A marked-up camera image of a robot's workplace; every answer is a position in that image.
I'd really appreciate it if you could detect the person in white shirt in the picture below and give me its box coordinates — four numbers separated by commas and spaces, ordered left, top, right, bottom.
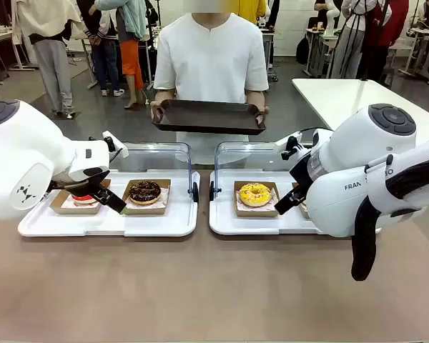
152, 0, 270, 166

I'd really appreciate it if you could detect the dark brown serving tray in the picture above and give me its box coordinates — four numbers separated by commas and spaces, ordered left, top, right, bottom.
152, 99, 267, 136

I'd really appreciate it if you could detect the red glazed donut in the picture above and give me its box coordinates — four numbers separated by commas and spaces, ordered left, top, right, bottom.
70, 192, 101, 207

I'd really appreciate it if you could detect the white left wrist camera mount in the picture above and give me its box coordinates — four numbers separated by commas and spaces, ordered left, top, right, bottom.
102, 130, 129, 160

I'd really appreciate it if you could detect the large white table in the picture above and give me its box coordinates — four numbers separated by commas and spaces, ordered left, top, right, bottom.
292, 78, 429, 131

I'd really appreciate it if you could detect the bystander in black apron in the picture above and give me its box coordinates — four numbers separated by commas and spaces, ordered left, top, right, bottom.
330, 0, 393, 79

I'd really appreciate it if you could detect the white desk with grey legs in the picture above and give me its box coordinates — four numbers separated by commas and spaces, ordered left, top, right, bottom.
0, 30, 35, 71

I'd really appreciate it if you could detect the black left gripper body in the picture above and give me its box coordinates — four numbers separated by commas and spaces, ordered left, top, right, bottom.
49, 166, 110, 197

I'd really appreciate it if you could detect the bystander in beige top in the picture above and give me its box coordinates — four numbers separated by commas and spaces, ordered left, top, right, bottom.
11, 0, 85, 117

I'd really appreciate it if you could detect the bystander in orange skirt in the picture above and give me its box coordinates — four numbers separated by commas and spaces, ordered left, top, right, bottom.
92, 0, 152, 110

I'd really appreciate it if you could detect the yellow glazed donut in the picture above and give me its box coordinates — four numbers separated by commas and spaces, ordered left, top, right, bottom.
238, 182, 273, 209

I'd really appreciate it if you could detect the person's left forearm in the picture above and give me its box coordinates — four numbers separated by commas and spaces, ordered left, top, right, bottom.
247, 89, 265, 110

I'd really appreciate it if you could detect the bystander in red top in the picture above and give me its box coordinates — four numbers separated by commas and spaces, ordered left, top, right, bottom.
364, 0, 410, 85

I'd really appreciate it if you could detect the bystander in dark jacket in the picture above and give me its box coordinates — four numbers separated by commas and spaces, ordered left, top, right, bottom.
77, 0, 126, 97

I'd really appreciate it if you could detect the black cable sleeve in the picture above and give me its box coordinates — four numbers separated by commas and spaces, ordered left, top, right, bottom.
350, 141, 429, 283

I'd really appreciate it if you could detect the person's right hand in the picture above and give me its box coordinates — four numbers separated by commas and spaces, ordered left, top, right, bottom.
149, 99, 167, 124

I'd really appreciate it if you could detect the person's left hand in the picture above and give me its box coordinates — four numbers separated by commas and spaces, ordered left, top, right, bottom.
254, 105, 271, 127

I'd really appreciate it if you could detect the person's right forearm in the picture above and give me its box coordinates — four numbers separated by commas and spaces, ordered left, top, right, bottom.
154, 89, 177, 108

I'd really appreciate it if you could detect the chocolate donut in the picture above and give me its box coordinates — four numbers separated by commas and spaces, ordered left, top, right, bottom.
128, 180, 162, 206

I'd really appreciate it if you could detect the black bag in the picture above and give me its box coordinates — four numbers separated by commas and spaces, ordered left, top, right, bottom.
295, 34, 310, 66

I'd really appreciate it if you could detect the clear hinged lid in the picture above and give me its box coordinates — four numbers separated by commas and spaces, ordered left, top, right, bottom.
123, 141, 200, 203
209, 141, 302, 201

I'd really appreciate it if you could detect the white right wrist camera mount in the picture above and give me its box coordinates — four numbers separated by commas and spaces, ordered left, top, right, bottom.
275, 131, 305, 161

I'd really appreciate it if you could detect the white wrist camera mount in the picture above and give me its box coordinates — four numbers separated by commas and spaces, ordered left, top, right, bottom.
102, 130, 129, 160
275, 131, 305, 161

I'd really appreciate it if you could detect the white display tray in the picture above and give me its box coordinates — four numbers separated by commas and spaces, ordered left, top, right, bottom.
17, 169, 200, 238
209, 169, 330, 237

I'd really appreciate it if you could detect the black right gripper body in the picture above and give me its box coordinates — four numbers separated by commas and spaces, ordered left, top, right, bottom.
289, 151, 322, 197

